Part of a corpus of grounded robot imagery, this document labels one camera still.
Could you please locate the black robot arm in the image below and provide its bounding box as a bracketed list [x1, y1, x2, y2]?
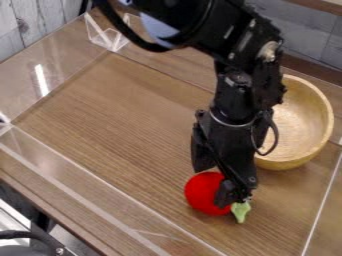
[94, 0, 287, 208]

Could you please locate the red felt strawberry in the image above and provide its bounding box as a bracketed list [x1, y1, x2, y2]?
[184, 172, 251, 224]

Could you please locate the clear acrylic tray wall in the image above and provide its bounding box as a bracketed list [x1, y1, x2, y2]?
[0, 19, 342, 256]

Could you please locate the light wooden bowl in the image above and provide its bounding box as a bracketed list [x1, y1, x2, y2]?
[255, 74, 334, 171]

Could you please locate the black cable bottom left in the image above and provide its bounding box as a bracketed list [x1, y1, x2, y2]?
[0, 229, 37, 249]

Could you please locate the black metal table bracket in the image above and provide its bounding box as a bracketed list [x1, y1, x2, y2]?
[29, 223, 77, 256]

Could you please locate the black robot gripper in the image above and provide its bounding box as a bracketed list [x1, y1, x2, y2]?
[191, 109, 273, 209]

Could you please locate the clear acrylic corner bracket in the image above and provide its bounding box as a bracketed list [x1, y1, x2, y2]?
[84, 13, 129, 53]

